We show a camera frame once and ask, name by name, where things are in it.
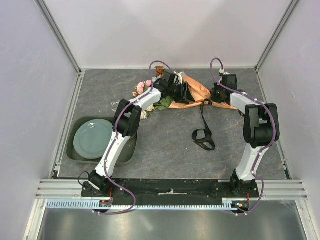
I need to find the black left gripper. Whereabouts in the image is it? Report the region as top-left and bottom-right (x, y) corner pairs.
(168, 82), (195, 105)

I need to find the orange wrapping paper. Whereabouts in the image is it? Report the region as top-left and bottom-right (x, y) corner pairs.
(168, 74), (240, 111)

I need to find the black printed ribbon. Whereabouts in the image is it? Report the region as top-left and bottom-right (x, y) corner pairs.
(191, 99), (216, 151)

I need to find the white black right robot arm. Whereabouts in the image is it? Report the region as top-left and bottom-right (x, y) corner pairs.
(211, 69), (280, 197)

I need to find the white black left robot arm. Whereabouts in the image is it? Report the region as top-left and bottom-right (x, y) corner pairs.
(88, 71), (193, 197)

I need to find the small clear glass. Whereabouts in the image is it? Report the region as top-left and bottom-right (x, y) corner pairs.
(111, 100), (120, 112)

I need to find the light blue plate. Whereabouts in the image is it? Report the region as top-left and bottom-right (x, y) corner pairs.
(73, 119), (113, 160)

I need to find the dark green tray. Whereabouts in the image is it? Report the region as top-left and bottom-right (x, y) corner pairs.
(66, 116), (139, 166)

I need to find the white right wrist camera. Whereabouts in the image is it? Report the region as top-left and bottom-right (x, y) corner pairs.
(219, 68), (230, 76)

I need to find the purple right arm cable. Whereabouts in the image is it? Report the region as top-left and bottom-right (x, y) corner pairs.
(209, 57), (280, 217)

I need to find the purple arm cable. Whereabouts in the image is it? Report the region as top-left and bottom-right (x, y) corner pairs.
(209, 57), (280, 217)
(91, 59), (176, 216)

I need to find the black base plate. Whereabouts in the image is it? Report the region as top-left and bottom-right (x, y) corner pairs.
(81, 178), (259, 206)

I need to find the light blue cable duct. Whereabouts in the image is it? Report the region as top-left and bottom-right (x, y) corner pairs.
(46, 199), (248, 211)

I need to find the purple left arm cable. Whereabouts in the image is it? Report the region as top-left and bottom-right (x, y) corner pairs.
(91, 59), (176, 216)

